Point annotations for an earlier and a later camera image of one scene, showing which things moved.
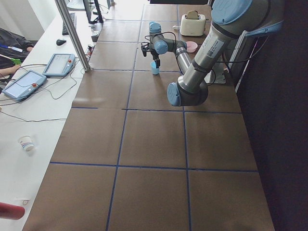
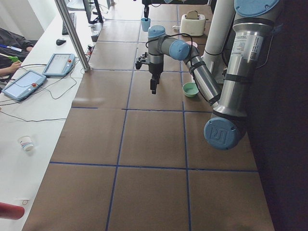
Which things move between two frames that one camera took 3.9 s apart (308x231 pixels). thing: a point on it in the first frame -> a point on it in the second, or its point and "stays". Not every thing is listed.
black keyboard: x=65 y=31 stays
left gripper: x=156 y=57 -> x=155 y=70
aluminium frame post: x=74 y=34 stays
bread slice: x=192 y=14 stays
